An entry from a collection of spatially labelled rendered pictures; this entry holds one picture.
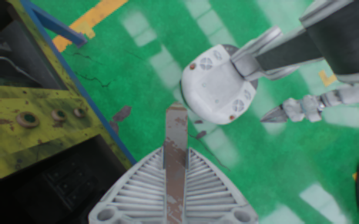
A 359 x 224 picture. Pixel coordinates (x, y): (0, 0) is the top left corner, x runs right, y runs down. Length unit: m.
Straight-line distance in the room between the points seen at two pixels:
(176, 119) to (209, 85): 0.97
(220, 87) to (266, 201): 1.45
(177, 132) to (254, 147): 1.54
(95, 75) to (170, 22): 0.90
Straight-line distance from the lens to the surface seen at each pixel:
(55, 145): 0.59
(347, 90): 0.70
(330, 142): 2.26
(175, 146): 0.17
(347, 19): 0.43
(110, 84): 1.54
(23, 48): 0.97
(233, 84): 1.17
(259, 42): 0.79
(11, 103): 0.61
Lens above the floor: 1.38
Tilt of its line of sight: 85 degrees down
